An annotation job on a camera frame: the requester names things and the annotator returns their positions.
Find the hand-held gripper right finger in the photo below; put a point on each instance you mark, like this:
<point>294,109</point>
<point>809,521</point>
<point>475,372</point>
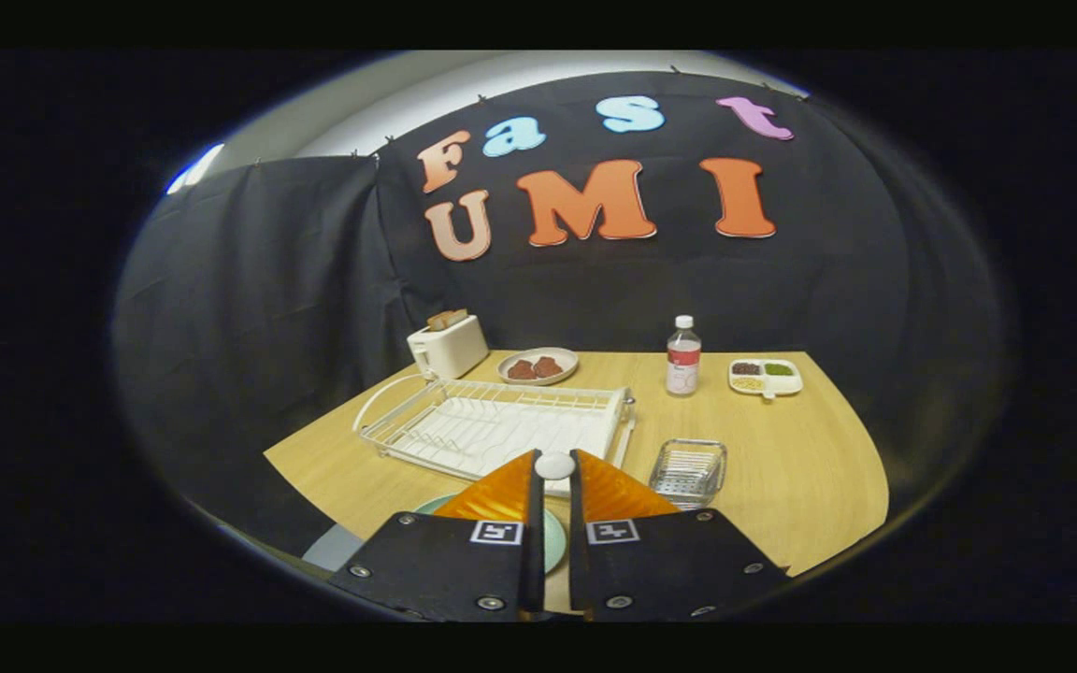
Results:
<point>669,570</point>

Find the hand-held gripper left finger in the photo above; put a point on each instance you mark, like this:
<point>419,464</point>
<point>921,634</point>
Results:
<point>436,570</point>

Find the pale green plate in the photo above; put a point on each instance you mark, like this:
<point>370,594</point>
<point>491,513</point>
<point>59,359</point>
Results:
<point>554,542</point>

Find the white divided bean dish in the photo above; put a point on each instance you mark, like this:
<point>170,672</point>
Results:
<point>768,379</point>

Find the beige plate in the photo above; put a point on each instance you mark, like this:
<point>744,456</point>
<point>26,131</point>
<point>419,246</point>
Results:
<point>568,360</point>

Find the clear plastic bottle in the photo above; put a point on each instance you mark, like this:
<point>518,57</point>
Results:
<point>683,369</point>

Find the red meat piece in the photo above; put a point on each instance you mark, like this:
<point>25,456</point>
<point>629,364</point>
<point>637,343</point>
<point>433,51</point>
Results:
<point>521,370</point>
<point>548,366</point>

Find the white toaster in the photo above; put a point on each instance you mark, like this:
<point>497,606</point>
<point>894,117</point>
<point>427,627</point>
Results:
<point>452,350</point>

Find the toast slices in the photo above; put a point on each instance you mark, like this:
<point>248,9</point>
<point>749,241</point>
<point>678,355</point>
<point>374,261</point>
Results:
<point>447,320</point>

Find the ceiling light panel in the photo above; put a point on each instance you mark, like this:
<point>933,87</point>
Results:
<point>194,170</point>

